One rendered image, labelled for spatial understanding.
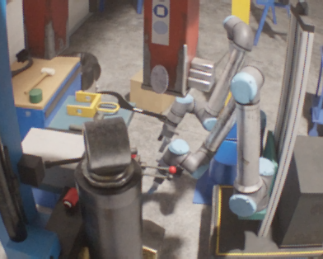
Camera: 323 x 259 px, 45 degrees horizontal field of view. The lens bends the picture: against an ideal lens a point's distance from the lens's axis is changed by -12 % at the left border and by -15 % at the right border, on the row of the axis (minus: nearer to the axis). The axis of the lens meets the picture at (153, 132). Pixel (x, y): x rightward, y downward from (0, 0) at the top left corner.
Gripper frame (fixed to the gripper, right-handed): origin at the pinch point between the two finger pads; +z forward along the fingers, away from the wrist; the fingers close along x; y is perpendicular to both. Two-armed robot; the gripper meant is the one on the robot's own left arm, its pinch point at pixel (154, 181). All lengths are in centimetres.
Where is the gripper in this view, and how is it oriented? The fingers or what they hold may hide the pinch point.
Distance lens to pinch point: 238.8
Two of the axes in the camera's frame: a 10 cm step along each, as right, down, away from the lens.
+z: -3.7, 6.1, 7.0
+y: -8.9, -4.6, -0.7
